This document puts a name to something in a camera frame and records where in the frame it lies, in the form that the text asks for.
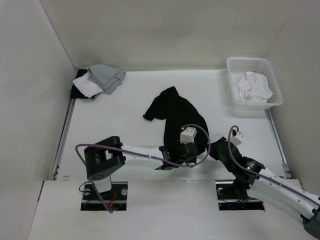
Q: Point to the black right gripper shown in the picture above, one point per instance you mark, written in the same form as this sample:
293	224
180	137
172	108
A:
213	148

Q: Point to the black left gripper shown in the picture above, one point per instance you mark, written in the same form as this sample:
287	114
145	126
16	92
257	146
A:
192	160

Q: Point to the black tank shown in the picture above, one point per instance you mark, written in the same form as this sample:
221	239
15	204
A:
177	112
74	92

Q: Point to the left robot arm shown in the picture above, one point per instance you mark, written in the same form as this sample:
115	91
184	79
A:
105	157

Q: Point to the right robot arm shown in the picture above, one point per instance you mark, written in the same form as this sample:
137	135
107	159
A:
254	180

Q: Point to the white crumpled tank top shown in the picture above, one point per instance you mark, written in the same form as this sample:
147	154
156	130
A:
252	88

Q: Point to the grey folded tank top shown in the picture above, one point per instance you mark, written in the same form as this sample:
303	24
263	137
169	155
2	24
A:
106	77

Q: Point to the white folded tank top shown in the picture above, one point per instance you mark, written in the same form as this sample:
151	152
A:
87	87

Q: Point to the black folded tank top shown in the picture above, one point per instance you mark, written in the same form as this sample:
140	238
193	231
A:
74	92

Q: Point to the white plastic laundry basket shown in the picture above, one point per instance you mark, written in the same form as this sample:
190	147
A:
238	66

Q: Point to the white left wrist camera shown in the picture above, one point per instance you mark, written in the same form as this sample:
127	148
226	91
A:
188	135

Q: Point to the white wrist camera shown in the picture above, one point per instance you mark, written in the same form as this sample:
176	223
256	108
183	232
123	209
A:
236	138
188	135

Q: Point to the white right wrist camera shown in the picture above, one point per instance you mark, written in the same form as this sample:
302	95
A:
236	138

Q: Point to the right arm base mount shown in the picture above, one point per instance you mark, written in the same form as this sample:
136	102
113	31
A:
232	196

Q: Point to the right aluminium table rail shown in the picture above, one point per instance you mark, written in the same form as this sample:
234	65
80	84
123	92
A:
285	166

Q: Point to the aluminium table rail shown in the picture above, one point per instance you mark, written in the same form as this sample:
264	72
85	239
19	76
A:
285	166
56	161

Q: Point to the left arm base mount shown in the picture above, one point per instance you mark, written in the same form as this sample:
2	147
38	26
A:
116	197

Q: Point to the left aluminium table rail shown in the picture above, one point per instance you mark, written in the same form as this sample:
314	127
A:
56	161

